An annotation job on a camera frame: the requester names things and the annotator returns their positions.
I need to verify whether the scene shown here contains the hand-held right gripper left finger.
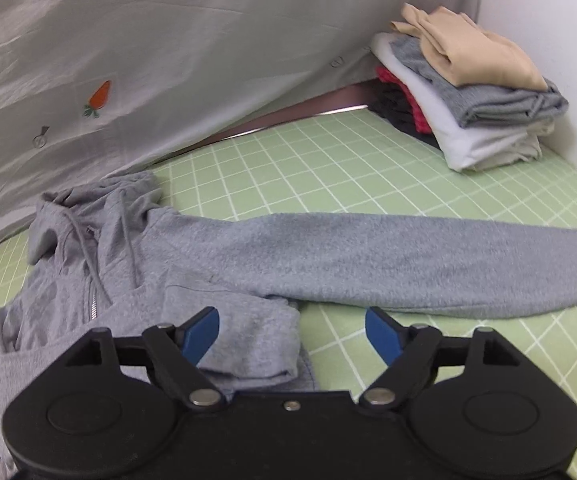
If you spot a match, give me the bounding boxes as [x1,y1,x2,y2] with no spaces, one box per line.
[63,306,224,411]

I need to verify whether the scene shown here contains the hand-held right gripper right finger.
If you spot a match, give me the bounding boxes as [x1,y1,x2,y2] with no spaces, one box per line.
[359,306,519,408]

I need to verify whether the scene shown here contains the grey zip hoodie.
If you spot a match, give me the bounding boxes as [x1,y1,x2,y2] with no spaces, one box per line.
[0,170,577,480]

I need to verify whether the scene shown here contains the stack of folded clothes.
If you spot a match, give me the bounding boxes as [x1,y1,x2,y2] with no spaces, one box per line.
[371,32,556,172]

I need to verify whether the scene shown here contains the black folded garment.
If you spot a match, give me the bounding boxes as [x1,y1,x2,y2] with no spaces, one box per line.
[371,80,441,150]

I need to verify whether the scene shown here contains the red folded garment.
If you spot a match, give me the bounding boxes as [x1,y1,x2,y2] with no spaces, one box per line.
[375,65,434,135]

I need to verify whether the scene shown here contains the grey folded garment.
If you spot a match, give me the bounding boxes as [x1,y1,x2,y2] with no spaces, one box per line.
[388,37,569,129]

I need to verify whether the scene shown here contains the grey carrot print quilt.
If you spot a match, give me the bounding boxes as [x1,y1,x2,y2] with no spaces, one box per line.
[0,0,484,261]

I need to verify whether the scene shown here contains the beige folded garment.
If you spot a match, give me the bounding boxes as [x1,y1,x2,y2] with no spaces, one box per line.
[389,3,549,92]

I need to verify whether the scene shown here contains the brown bed rail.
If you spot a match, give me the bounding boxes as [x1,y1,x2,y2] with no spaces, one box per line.
[206,80,384,142]

